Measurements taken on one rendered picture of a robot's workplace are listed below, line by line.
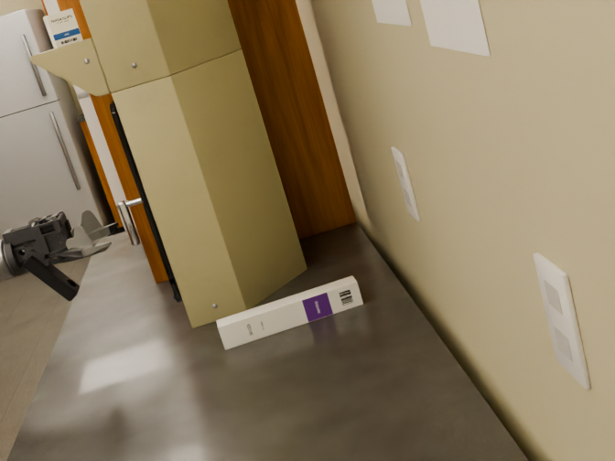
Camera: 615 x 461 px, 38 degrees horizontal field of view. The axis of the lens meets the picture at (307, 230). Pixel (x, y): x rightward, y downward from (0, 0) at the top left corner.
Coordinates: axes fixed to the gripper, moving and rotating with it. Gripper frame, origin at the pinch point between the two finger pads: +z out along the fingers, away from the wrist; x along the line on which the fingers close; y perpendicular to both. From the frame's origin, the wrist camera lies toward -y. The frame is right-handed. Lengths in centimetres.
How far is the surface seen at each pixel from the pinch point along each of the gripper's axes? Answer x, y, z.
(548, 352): -87, -5, 52
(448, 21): -79, 29, 51
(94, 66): -5.4, 31.8, 7.4
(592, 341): -100, 2, 52
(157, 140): -5.4, 16.0, 13.7
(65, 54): -5.4, 35.1, 3.2
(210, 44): 3.0, 29.3, 27.9
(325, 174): 32, -7, 44
